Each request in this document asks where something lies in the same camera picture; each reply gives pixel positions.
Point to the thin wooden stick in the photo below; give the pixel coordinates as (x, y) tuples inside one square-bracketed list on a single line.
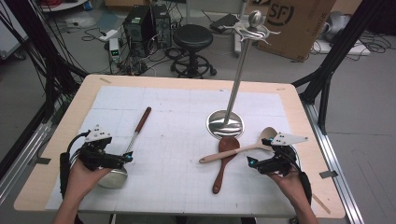
[(321, 203)]

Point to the dark brown wooden spoon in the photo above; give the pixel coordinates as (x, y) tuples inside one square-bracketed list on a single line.
[(229, 144)]

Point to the grey tape piece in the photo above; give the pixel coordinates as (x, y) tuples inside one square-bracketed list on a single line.
[(328, 174), (43, 160)]

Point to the aluminium rail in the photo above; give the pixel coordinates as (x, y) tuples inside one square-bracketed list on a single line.
[(18, 161), (333, 155)]

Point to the white stand base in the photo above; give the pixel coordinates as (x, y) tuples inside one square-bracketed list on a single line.
[(238, 43)]

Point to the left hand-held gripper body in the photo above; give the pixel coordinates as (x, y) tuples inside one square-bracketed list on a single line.
[(93, 155)]

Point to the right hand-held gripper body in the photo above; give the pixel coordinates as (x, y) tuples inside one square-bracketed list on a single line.
[(280, 163)]

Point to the white power strip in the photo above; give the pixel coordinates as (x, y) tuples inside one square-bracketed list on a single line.
[(108, 35)]

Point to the light wooden spoon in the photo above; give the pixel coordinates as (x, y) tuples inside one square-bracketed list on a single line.
[(230, 153)]

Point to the white flat board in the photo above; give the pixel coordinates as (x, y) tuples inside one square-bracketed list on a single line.
[(342, 48)]

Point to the steel utensil stand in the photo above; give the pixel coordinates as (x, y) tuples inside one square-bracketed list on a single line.
[(238, 71)]

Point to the grey round appliance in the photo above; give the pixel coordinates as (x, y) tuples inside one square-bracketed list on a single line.
[(337, 25)]

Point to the black metal frame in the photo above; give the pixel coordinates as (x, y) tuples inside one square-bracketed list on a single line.
[(46, 56), (339, 46)]

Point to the person's left hand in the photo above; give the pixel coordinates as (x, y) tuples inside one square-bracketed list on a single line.
[(82, 180)]

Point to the brown cardboard box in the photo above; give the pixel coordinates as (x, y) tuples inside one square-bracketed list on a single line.
[(299, 28)]

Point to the black computer tower green label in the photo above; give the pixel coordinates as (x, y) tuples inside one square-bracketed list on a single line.
[(138, 28)]

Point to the black round stool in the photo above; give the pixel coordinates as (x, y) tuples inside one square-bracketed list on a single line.
[(193, 37)]

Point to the person's right hand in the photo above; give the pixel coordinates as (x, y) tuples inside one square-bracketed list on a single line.
[(289, 183)]

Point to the flat black device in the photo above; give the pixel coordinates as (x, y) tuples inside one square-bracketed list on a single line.
[(224, 22)]

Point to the white device with green display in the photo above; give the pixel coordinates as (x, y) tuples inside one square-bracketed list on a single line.
[(114, 49)]

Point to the round white table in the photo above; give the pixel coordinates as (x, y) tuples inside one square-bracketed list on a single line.
[(62, 4)]

